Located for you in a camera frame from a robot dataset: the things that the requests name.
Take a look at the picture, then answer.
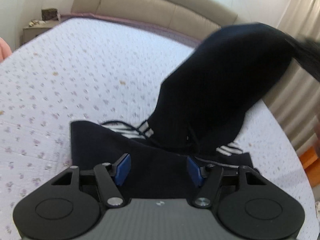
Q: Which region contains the dark navy garment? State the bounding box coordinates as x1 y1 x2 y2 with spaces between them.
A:
71 23 319 198

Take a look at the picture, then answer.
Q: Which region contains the orange box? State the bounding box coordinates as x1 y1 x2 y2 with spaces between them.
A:
299 146 320 187

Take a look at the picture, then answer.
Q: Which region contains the floral white bed sheet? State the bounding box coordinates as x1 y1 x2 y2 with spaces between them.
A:
1 18 319 239

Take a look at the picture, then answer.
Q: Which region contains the beige curtain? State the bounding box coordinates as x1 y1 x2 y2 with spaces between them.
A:
264 0 319 155

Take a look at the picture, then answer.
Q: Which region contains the pink folded duvet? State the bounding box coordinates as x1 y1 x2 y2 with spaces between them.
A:
0 38 12 62

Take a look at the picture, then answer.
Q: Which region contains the grey bedside table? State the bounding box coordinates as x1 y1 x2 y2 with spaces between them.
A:
21 21 60 45

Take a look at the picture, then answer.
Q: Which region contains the brown patterned pouch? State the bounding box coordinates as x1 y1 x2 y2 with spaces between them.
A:
41 8 59 22

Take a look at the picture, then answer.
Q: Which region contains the beige padded headboard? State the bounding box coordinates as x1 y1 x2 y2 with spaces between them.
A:
71 0 238 28

